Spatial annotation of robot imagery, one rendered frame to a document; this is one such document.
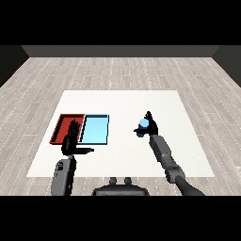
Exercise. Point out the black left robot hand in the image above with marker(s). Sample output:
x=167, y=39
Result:
x=69, y=145

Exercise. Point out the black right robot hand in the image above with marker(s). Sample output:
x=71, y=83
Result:
x=152, y=126

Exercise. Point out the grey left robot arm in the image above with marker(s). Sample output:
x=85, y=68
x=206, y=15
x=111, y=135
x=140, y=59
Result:
x=63, y=176

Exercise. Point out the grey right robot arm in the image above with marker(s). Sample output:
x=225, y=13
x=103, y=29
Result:
x=168, y=163

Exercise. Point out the small blue can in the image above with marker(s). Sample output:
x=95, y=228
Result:
x=143, y=125

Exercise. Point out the red shallow open box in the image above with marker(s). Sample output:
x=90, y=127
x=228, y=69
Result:
x=62, y=128

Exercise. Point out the light blue shallow open box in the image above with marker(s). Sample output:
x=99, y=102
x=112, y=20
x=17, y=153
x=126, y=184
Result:
x=95, y=129

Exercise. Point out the dark grey robot body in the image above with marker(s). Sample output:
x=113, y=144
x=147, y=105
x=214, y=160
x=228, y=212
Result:
x=120, y=189

